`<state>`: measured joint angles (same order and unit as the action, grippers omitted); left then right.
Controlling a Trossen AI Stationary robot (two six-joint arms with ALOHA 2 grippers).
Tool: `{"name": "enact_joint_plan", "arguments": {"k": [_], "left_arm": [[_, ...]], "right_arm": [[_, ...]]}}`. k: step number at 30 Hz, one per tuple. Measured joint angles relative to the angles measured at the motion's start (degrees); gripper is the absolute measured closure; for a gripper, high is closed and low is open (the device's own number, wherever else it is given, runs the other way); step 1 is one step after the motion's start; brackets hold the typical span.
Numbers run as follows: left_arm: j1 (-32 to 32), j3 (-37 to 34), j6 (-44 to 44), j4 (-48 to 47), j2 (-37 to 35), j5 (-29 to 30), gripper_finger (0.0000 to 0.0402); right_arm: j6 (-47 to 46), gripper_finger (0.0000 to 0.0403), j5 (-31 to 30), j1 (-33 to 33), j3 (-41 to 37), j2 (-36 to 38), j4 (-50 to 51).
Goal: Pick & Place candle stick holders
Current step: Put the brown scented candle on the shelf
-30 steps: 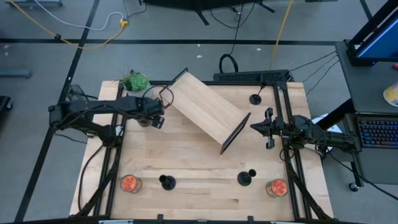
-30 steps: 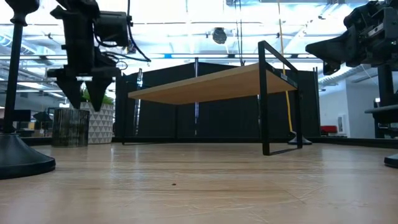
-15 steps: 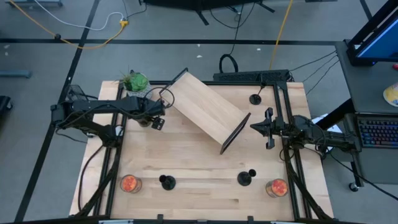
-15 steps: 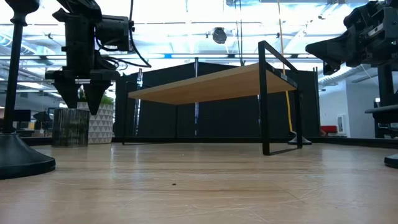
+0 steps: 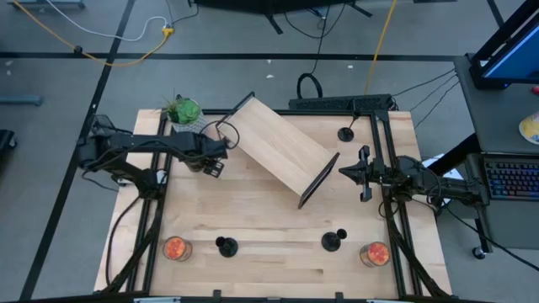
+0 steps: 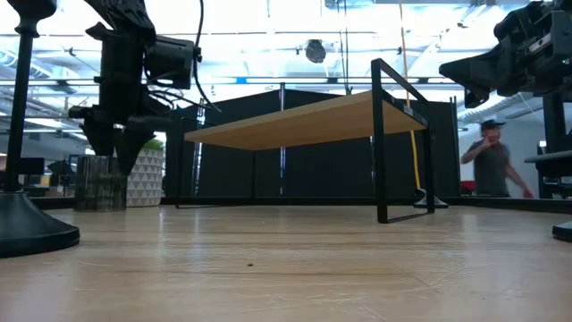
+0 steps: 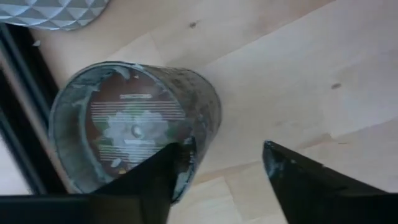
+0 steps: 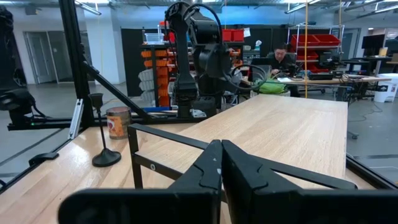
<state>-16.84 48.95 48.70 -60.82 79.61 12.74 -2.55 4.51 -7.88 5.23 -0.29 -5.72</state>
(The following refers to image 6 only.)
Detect black overhead camera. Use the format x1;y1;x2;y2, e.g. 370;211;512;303
304;38;328;64

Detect yellow hanging cable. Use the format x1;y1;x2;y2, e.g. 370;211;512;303
399;0;424;191

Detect wooden shelf riser black frame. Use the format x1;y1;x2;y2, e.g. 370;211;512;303
175;57;437;225

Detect succulent in patterned white pot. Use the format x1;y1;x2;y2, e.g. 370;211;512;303
127;138;165;208

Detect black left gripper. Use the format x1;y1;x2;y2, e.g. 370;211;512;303
69;42;173;177

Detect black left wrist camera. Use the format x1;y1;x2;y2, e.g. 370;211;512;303
145;34;203;90

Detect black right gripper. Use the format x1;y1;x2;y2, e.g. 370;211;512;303
439;0;556;110

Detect black partition screen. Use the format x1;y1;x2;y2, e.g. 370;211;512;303
164;88;461;199

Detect dark grey desk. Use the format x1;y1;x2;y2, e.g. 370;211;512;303
525;149;572;200

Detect person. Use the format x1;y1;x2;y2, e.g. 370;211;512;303
459;118;536;199

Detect black computer monitor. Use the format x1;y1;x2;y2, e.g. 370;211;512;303
542;91;568;154

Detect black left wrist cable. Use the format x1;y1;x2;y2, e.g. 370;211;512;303
191;0;223;113

